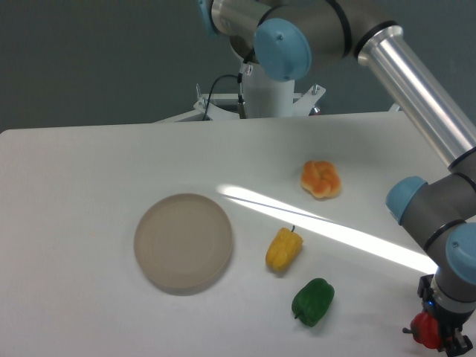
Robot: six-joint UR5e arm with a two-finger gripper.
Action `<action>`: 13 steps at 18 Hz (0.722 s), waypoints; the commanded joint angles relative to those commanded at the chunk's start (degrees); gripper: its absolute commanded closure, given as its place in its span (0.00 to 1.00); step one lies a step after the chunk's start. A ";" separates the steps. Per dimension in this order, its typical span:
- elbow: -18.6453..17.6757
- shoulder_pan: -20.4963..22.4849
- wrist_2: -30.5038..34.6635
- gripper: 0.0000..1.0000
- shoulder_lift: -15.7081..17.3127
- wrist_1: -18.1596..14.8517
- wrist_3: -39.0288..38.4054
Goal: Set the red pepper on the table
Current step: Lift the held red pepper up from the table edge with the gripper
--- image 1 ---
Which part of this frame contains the red toy pepper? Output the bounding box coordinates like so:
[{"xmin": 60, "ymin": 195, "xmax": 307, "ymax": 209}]
[{"xmin": 402, "ymin": 312, "xmax": 442, "ymax": 350}]

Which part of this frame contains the yellow toy pepper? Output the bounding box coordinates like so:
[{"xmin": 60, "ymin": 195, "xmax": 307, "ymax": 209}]
[{"xmin": 265, "ymin": 225, "xmax": 303, "ymax": 273}]

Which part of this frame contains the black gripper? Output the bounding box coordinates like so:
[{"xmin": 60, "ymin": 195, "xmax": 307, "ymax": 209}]
[{"xmin": 417, "ymin": 274, "xmax": 475, "ymax": 357}]

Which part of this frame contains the beige round plate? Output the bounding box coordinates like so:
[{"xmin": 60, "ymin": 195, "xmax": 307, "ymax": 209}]
[{"xmin": 133, "ymin": 193, "xmax": 234, "ymax": 295}]

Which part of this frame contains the orange knotted bread roll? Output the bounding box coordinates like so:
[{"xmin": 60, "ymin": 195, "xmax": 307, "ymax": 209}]
[{"xmin": 300, "ymin": 160, "xmax": 341, "ymax": 199}]

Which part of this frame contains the black cable with connector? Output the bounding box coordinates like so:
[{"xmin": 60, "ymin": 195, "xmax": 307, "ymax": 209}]
[{"xmin": 202, "ymin": 50, "xmax": 257, "ymax": 120}]

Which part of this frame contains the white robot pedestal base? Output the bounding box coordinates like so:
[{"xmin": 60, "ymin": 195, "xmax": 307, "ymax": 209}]
[{"xmin": 154, "ymin": 61, "xmax": 401, "ymax": 123}]

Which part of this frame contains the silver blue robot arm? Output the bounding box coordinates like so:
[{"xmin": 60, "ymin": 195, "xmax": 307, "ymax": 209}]
[{"xmin": 198, "ymin": 1, "xmax": 475, "ymax": 356}]

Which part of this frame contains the green toy pepper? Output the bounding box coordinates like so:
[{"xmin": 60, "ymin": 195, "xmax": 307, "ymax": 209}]
[{"xmin": 292, "ymin": 278, "xmax": 335, "ymax": 327}]

